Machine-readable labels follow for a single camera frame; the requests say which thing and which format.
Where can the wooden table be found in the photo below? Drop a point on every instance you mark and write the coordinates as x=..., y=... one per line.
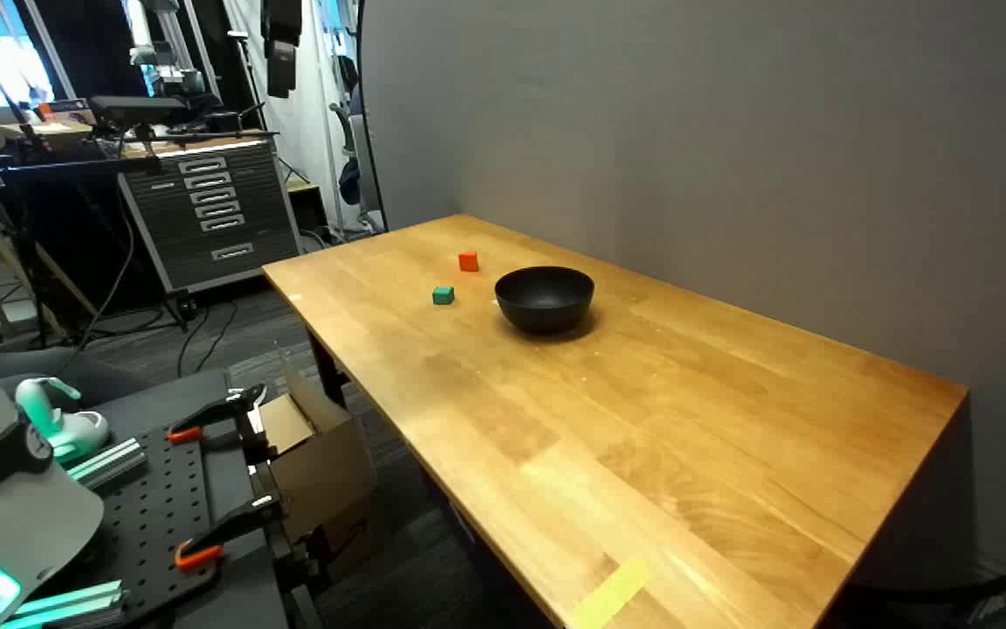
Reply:
x=632, y=441

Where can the green block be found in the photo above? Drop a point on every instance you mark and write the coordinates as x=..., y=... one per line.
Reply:
x=443, y=293

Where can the black perforated plate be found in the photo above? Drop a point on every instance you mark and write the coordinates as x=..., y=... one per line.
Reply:
x=160, y=519

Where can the cardboard box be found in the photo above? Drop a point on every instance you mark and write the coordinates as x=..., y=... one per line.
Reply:
x=316, y=459

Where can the black drawer cabinet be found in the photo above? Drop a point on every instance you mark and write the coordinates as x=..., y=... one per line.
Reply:
x=212, y=215

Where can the black bowl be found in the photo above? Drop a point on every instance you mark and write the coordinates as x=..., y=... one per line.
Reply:
x=544, y=300

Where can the orange block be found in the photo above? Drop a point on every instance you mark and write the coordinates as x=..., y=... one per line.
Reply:
x=469, y=264

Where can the teal aluminium bar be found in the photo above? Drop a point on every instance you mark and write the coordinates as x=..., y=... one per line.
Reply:
x=105, y=462
x=61, y=607

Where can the yellow tape strip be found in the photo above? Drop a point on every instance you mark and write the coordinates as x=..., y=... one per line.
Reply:
x=612, y=596

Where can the orange-tipped black clamp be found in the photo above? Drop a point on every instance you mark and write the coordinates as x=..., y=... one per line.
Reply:
x=218, y=536
x=214, y=415

